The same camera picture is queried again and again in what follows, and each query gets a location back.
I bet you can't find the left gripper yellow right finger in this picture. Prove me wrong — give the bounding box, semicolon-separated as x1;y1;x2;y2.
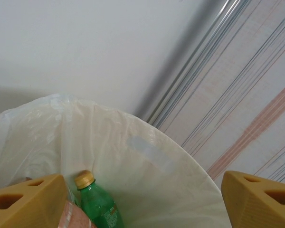
222;170;285;228

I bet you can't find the brown Nescafe coffee bottle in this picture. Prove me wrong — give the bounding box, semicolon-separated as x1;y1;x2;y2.
58;199;98;228

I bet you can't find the small green soda bottle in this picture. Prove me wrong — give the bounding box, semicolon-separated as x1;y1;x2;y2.
73;170;125;228

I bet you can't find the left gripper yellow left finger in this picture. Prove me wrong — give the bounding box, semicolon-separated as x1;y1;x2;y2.
0;173;68;228

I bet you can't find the striped enclosure side panel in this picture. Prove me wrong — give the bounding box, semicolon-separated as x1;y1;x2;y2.
133;0;285;188

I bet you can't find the white bag lined bin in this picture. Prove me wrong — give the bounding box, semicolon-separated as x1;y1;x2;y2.
0;93;222;228

